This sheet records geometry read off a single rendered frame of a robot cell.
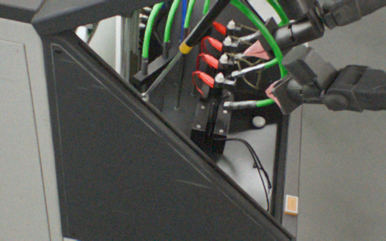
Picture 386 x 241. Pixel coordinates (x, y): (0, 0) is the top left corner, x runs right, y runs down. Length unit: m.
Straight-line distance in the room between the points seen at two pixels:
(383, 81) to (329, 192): 1.79
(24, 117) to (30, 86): 0.09
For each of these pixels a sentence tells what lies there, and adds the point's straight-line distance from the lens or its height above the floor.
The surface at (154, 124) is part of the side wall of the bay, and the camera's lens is 1.10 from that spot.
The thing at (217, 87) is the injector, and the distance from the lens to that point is 1.45.
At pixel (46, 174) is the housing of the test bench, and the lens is 1.32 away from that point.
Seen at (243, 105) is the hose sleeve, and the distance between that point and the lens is 1.33.
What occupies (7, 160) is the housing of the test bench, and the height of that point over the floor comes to 1.07.
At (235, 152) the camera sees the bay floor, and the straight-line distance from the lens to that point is 1.68.
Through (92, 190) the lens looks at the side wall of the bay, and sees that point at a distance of 1.32.
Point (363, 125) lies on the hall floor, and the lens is 3.18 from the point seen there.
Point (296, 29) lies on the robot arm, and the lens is 1.28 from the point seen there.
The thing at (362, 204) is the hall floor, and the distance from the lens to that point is 2.80.
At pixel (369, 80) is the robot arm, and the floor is 1.45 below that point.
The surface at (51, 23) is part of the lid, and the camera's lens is 0.98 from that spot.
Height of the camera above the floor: 2.07
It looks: 45 degrees down
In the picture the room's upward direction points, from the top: 9 degrees clockwise
